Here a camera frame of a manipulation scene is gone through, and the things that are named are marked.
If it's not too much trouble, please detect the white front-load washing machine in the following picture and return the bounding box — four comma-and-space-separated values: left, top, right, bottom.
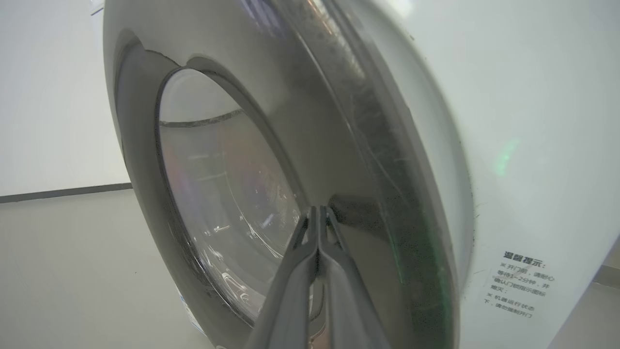
334, 0, 620, 349

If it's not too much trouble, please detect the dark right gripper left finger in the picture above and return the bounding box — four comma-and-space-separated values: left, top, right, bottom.
245, 206, 320, 349

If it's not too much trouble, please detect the black round washer door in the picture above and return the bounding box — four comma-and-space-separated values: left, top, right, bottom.
102, 0, 476, 349

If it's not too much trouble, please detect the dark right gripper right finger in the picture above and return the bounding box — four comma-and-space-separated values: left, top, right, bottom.
317, 206, 391, 349

